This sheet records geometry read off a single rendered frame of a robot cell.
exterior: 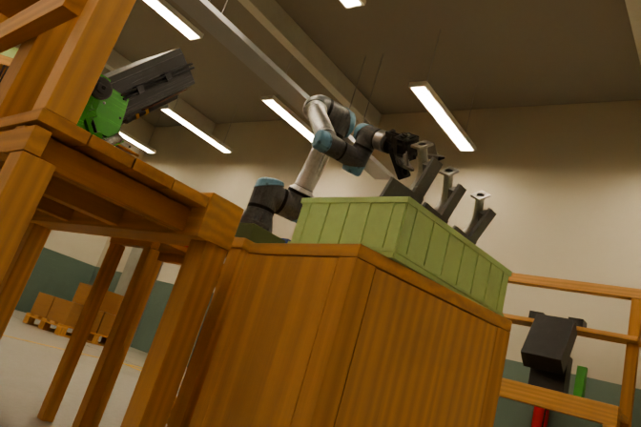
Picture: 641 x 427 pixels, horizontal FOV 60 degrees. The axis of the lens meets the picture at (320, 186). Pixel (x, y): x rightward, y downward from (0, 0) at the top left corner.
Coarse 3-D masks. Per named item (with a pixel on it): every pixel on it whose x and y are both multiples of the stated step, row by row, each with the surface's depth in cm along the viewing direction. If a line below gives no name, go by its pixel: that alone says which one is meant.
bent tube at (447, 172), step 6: (450, 168) 180; (444, 174) 178; (450, 174) 177; (444, 180) 180; (450, 180) 179; (444, 186) 181; (450, 186) 180; (444, 192) 182; (444, 198) 182; (438, 204) 183; (444, 204) 182; (438, 210) 182
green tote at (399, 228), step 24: (312, 216) 170; (336, 216) 163; (360, 216) 156; (384, 216) 150; (408, 216) 147; (432, 216) 154; (312, 240) 165; (336, 240) 159; (360, 240) 152; (384, 240) 146; (408, 240) 147; (432, 240) 154; (456, 240) 163; (408, 264) 147; (432, 264) 154; (456, 264) 163; (480, 264) 172; (456, 288) 162; (480, 288) 172; (504, 288) 182
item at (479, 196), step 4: (480, 192) 189; (484, 192) 189; (472, 196) 187; (476, 196) 187; (480, 196) 186; (484, 196) 186; (488, 196) 187; (476, 200) 188; (480, 200) 185; (484, 200) 187; (476, 204) 188; (480, 204) 188; (476, 208) 189; (480, 208) 188; (476, 212) 189; (472, 216) 192; (476, 216) 190; (472, 220) 191; (476, 220) 191; (468, 224) 192; (472, 224) 191; (468, 228) 191; (472, 228) 191; (464, 232) 191; (468, 232) 191
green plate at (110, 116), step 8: (112, 96) 222; (120, 96) 225; (112, 104) 221; (120, 104) 224; (96, 112) 214; (104, 112) 217; (112, 112) 220; (120, 112) 223; (96, 120) 213; (104, 120) 216; (112, 120) 219; (120, 120) 222; (96, 128) 213; (104, 128) 215; (112, 128) 218; (104, 136) 215
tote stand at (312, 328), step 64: (256, 256) 173; (320, 256) 149; (384, 256) 143; (256, 320) 158; (320, 320) 137; (384, 320) 141; (448, 320) 156; (256, 384) 146; (320, 384) 128; (384, 384) 139; (448, 384) 154
